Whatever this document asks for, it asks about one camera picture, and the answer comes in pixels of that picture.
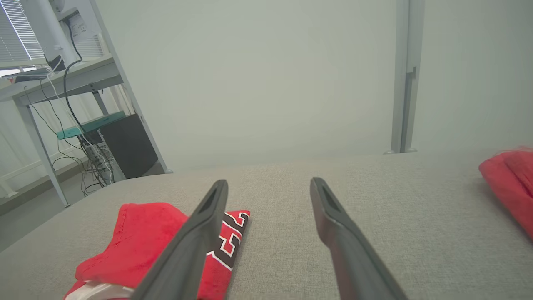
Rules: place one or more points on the teal flat box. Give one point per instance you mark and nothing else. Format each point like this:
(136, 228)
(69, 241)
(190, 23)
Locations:
(91, 125)

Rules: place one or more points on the black computer tower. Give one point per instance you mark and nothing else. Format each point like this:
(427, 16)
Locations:
(129, 146)

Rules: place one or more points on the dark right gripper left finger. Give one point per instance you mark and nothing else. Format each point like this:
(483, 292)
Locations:
(183, 250)

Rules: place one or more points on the red and white jersey shirt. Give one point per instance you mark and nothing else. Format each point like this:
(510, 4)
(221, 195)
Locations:
(141, 241)

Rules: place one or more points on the red shorts with white stripe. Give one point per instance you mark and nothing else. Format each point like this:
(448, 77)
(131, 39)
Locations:
(512, 183)

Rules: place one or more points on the white window blind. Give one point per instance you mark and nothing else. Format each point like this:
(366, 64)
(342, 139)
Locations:
(18, 29)

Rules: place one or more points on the grey partition foot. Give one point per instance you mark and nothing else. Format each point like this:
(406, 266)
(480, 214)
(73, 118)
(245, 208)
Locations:
(410, 150)
(391, 151)

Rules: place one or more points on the small black desk device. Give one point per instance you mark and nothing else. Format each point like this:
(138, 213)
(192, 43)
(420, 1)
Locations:
(55, 63)

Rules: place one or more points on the light grey desk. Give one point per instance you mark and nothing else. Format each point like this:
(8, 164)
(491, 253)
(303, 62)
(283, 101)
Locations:
(83, 77)

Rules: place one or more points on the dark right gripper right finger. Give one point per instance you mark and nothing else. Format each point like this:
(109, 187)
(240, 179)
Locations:
(354, 254)

